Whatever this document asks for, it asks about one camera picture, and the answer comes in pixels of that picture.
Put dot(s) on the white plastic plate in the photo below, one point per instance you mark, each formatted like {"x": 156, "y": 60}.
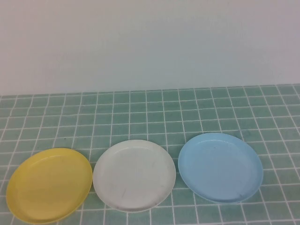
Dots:
{"x": 133, "y": 173}

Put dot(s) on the yellow plastic plate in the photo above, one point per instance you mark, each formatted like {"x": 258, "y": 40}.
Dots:
{"x": 47, "y": 185}

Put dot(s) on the green checkered tablecloth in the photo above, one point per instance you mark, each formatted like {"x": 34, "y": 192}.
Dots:
{"x": 150, "y": 112}

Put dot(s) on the light blue plastic plate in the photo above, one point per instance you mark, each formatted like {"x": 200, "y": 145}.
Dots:
{"x": 220, "y": 168}

